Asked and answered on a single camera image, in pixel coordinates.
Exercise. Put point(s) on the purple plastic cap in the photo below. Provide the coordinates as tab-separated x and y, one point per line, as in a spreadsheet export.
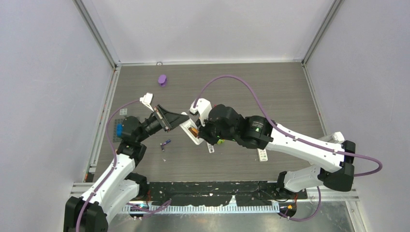
162	80

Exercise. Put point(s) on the white remote battery cover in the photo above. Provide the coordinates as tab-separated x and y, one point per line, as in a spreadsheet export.
210	148

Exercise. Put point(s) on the grey lego baseplate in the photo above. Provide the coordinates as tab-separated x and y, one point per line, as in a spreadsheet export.
116	121

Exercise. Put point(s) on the small grey sticker tile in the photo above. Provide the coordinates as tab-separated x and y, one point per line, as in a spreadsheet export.
123	111

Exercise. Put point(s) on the white remote control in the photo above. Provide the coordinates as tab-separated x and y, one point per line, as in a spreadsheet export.
262	155
190	123

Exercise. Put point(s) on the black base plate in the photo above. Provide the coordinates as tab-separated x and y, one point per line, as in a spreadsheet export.
216	193

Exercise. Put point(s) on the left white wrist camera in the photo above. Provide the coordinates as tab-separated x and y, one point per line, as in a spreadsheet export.
146	100

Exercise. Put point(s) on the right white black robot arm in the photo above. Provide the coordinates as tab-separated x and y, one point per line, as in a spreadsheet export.
329	166

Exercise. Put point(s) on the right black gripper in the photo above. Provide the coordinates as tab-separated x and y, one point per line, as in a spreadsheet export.
203	133

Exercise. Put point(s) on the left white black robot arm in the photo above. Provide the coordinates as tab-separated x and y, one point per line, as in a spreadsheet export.
96	207

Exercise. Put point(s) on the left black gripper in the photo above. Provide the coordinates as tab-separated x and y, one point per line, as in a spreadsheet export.
169	120

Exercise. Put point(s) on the blue lego brick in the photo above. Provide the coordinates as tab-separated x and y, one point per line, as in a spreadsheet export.
119	129

